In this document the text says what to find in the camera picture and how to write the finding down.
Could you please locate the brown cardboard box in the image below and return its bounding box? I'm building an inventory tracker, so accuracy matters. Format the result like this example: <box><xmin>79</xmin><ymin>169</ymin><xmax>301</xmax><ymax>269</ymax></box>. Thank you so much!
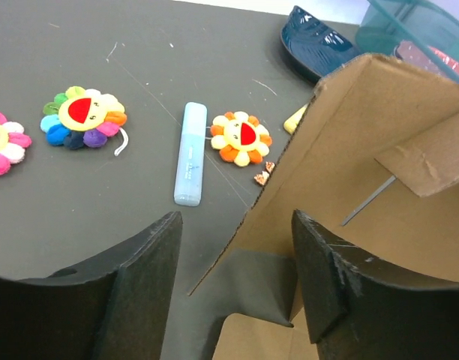
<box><xmin>187</xmin><ymin>52</ymin><xmax>459</xmax><ymax>360</ymax></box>

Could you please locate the pink plush flower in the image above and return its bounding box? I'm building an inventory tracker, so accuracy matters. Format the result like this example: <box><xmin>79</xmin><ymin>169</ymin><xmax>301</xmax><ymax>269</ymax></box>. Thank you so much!
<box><xmin>0</xmin><ymin>112</ymin><xmax>32</xmax><ymax>176</ymax></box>

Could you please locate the small orange patterned clip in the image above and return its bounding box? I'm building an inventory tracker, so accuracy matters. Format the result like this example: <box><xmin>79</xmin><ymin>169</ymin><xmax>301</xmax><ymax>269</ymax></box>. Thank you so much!
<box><xmin>253</xmin><ymin>161</ymin><xmax>275</xmax><ymax>187</ymax></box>

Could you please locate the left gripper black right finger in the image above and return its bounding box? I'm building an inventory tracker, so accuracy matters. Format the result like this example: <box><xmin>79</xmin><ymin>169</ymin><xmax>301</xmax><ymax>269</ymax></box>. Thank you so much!
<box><xmin>292</xmin><ymin>210</ymin><xmax>459</xmax><ymax>359</ymax></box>

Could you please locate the orange plush flower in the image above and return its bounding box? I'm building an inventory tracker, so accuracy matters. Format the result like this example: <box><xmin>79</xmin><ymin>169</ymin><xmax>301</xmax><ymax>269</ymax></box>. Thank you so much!
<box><xmin>210</xmin><ymin>111</ymin><xmax>272</xmax><ymax>167</ymax></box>

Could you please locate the dark blue teardrop dish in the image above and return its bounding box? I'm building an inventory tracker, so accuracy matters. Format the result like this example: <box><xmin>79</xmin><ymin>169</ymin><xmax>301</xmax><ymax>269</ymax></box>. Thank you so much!
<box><xmin>280</xmin><ymin>5</ymin><xmax>362</xmax><ymax>84</ymax></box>

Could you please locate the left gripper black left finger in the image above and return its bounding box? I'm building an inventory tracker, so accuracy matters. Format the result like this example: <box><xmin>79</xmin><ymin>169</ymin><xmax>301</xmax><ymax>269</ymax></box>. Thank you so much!
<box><xmin>0</xmin><ymin>211</ymin><xmax>183</xmax><ymax>359</ymax></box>

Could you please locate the pink polka dot plate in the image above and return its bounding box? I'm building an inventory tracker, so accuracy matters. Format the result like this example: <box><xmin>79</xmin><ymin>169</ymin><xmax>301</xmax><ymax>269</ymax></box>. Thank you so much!
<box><xmin>394</xmin><ymin>40</ymin><xmax>459</xmax><ymax>84</ymax></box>

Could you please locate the yellow highlighter pen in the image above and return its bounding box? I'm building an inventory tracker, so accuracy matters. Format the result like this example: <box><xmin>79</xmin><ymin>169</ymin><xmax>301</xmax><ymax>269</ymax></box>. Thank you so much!
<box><xmin>283</xmin><ymin>104</ymin><xmax>308</xmax><ymax>134</ymax></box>

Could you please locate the teal transparent plastic bin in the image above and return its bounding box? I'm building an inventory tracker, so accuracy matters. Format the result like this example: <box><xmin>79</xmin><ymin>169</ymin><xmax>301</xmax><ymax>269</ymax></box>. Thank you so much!
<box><xmin>355</xmin><ymin>1</ymin><xmax>459</xmax><ymax>83</ymax></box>

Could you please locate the light blue highlighter pen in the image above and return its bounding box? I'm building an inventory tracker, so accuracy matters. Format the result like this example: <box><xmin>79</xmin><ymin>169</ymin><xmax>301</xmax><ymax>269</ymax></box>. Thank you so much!
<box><xmin>173</xmin><ymin>102</ymin><xmax>207</xmax><ymax>207</ymax></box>

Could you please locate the rainbow plush flower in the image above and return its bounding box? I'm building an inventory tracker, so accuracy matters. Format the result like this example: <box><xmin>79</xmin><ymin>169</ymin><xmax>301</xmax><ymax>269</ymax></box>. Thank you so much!
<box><xmin>40</xmin><ymin>85</ymin><xmax>129</xmax><ymax>157</ymax></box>

